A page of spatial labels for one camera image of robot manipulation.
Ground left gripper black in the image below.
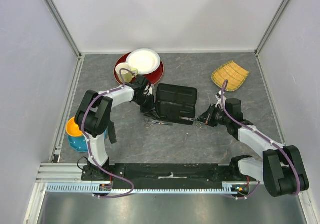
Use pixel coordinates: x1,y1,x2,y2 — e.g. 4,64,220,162
134,94,160,120

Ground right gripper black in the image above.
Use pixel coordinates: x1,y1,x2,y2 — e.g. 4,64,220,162
194,103,231,127

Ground silver hair scissors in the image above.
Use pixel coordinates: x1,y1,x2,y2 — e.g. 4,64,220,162
179,116,203,129

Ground black zip tool case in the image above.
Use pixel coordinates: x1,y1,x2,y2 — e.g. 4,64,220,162
155,83,198,125

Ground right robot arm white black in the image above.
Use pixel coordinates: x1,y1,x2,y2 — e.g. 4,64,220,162
197,98,310,197

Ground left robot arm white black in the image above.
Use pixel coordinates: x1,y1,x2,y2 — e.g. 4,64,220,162
74,75,160,180

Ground red round tray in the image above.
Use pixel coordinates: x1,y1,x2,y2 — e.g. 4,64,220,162
113,52,165,85

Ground pale yellow mug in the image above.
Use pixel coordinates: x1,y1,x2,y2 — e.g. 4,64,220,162
115,62,138,84

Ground white paper plate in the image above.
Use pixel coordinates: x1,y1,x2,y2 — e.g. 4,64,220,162
126,48,161,74

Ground yellow woven bamboo basket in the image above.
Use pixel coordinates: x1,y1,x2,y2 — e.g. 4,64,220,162
211,60,249,92

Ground blue dotted plate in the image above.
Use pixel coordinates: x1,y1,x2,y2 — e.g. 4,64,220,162
67,128,109,154

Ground orange small bowl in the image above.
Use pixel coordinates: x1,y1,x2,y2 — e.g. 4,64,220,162
65,117,83,137

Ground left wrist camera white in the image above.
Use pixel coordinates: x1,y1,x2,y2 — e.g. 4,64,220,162
145,85,154,95

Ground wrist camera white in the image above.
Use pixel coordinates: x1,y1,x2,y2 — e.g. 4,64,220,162
145,85,154,95
215,90,223,109

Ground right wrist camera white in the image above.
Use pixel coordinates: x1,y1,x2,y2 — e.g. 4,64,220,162
215,90,223,109

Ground black handled comb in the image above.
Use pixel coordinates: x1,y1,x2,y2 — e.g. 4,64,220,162
107,121,117,144

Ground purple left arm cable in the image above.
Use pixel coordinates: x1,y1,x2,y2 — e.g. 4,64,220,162
81,68,136,199

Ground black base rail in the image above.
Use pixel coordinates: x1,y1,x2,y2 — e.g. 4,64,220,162
81,162,261,190

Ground grey slotted cable duct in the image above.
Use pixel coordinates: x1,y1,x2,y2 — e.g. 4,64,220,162
46,182,238,194

